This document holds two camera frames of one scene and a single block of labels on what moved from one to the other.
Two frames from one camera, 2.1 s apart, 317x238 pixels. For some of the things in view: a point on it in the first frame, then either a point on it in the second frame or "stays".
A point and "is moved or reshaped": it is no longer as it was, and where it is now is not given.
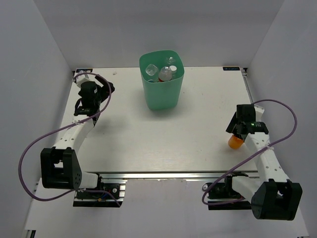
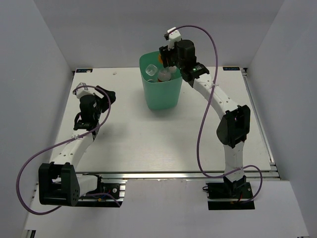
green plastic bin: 165,95 stays
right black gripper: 231,127 -> 166,53
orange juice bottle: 235,143 is moved or reshaped
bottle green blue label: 151,69 stays
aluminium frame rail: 179,175 stays
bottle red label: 165,74 stays
